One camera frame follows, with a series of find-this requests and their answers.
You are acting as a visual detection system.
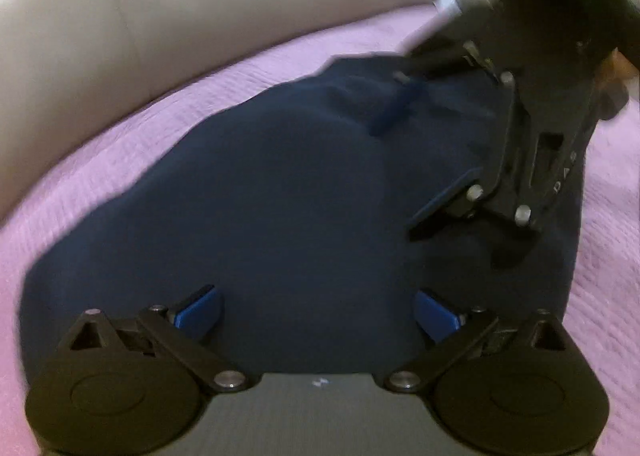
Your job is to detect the navy white-striped track pants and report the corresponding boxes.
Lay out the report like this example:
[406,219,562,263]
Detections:
[18,55,584,379]

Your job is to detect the pink quilted bedspread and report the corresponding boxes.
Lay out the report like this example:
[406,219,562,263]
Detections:
[1,5,639,455]

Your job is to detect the beige leather headboard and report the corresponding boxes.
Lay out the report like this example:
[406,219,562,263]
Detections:
[0,0,501,228]

